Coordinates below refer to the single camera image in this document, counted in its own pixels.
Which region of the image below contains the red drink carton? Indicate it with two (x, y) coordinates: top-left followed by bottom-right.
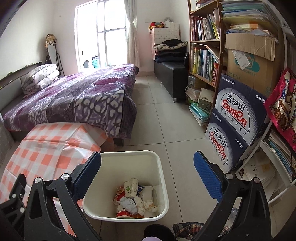
(113, 186), (138, 218)

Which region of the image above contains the white plastic trash bin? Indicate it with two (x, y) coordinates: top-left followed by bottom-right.
(83, 150), (169, 223)

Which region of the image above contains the orange white checkered tablecloth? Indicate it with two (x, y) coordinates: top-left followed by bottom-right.
(1, 123), (107, 240)

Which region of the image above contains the lower Ganten water box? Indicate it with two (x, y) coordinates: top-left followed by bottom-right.
(205, 108), (251, 172)

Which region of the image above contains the ganten water box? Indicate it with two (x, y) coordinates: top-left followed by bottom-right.
(205, 108), (251, 172)
(215, 74), (270, 146)

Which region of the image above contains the crumpled white paper ball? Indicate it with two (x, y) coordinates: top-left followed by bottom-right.
(119, 197), (137, 215)

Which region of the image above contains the crumpled white tissue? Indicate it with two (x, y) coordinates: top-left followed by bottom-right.
(134, 196), (158, 218)

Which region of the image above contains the upper Ganten water box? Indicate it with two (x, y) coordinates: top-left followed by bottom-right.
(215, 74), (270, 146)

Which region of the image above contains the stack of teal books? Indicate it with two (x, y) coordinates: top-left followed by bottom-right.
(189, 102), (210, 126)

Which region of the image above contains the red patterned scarf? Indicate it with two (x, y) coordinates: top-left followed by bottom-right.
(264, 68), (295, 150)

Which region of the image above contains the beige box on shelf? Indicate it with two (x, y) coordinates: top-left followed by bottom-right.
(198, 88), (215, 111)

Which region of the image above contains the dark wooden headboard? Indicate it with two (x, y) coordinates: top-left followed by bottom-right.
(1, 61), (42, 110)

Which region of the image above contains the purple patterned bed blanket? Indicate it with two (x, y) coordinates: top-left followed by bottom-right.
(3, 64), (139, 140)

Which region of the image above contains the folded white patterned quilt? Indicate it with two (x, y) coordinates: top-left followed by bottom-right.
(21, 64), (60, 95)

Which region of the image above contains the brown cardboard box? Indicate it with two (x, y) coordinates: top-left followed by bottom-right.
(225, 30), (284, 97)

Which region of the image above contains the black leather bench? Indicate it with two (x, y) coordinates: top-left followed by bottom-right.
(154, 61), (188, 102)

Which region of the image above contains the black coat rack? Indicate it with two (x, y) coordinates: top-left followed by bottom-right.
(45, 34), (65, 76)

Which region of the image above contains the pile of folded clothes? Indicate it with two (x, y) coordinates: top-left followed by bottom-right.
(153, 39), (188, 63)

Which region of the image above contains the white window curtain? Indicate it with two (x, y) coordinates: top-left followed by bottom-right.
(124, 0), (140, 67)

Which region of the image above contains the wooden bookshelf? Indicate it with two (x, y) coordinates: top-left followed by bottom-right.
(188, 1), (227, 105)

